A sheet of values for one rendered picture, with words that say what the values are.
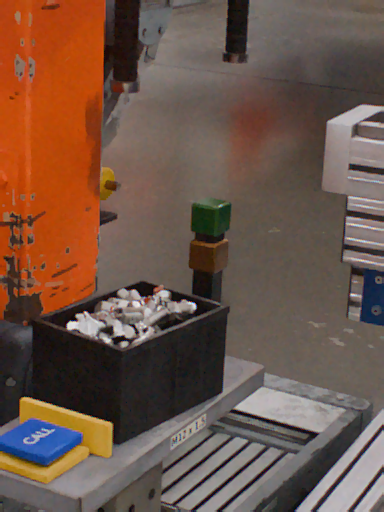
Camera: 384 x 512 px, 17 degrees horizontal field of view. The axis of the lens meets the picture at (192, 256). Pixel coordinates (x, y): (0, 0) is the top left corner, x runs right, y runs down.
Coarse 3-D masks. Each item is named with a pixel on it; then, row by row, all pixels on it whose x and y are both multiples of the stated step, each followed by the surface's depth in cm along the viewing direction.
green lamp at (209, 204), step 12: (192, 204) 163; (204, 204) 162; (216, 204) 163; (228, 204) 164; (192, 216) 163; (204, 216) 162; (216, 216) 162; (228, 216) 164; (192, 228) 164; (204, 228) 163; (216, 228) 162; (228, 228) 165
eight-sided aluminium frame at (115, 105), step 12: (144, 48) 226; (156, 48) 229; (108, 60) 228; (144, 60) 228; (108, 72) 226; (144, 72) 228; (108, 84) 226; (108, 96) 227; (120, 96) 223; (132, 96) 226; (108, 108) 222; (120, 108) 223; (108, 120) 221; (120, 120) 224; (108, 132) 221; (108, 144) 222
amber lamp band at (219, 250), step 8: (192, 240) 164; (224, 240) 165; (192, 248) 165; (200, 248) 164; (208, 248) 163; (216, 248) 163; (224, 248) 165; (192, 256) 165; (200, 256) 164; (208, 256) 164; (216, 256) 163; (224, 256) 165; (192, 264) 165; (200, 264) 165; (208, 264) 164; (216, 264) 164; (224, 264) 166; (208, 272) 164; (216, 272) 165
